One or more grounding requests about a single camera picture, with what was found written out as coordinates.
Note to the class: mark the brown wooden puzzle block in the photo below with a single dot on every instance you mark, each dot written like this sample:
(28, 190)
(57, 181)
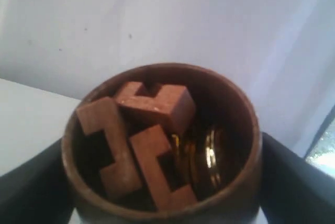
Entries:
(121, 177)
(172, 106)
(155, 158)

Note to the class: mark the brown wooden cup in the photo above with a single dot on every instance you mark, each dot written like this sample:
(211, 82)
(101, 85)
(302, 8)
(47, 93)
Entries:
(218, 102)

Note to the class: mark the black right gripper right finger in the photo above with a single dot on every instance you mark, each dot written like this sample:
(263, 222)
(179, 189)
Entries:
(293, 191)

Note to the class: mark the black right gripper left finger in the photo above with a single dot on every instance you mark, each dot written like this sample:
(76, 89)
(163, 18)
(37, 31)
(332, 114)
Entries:
(37, 191)

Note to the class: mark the gold coins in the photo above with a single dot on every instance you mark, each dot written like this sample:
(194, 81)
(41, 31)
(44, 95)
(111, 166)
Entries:
(197, 157)

